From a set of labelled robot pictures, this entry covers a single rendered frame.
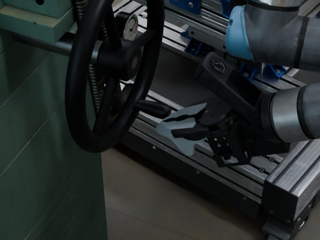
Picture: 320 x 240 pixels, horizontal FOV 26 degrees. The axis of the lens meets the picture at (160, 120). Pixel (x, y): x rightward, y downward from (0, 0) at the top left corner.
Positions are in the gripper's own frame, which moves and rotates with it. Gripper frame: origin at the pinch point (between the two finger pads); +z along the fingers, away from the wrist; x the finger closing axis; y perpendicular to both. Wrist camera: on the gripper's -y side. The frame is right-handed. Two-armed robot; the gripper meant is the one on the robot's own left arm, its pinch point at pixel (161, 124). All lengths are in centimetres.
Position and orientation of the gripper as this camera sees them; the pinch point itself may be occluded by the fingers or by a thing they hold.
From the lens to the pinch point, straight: 108.5
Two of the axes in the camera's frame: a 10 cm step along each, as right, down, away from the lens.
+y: 4.5, 7.8, 4.3
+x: 4.0, -6.1, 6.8
